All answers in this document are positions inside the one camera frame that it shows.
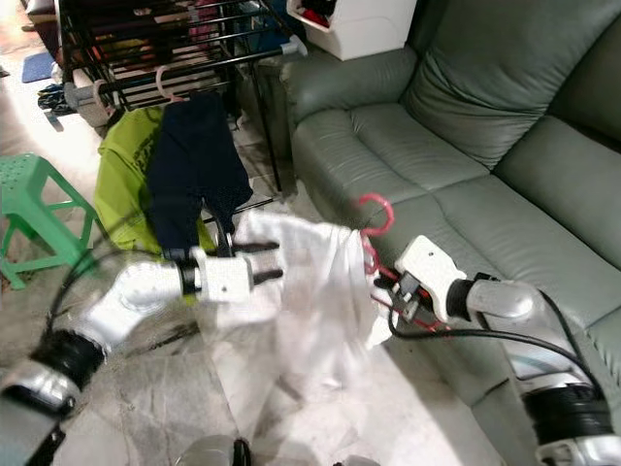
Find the white plastic bin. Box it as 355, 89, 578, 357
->
285, 0, 419, 62

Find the pale pink white hanger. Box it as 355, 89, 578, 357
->
153, 65, 187, 105
90, 77, 119, 123

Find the red plastic hanger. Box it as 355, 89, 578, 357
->
353, 192, 455, 336

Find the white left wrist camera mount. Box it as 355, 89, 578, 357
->
200, 250, 261, 307

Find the grey green leather sofa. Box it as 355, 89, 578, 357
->
284, 0, 621, 466

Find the green plastic stool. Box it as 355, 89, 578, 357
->
0, 152, 105, 291

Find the black metal drying rack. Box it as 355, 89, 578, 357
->
53, 0, 309, 210

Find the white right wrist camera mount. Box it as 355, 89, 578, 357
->
396, 234, 474, 314

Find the lime green long sleeve shirt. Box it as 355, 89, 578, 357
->
95, 107, 207, 261

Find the large white garment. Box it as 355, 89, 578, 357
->
204, 208, 396, 399

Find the navy long sleeve shirt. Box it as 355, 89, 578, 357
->
153, 91, 255, 261

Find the blue floor mat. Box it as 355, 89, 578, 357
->
19, 50, 56, 84

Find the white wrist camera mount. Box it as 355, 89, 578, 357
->
200, 250, 261, 307
396, 234, 474, 314

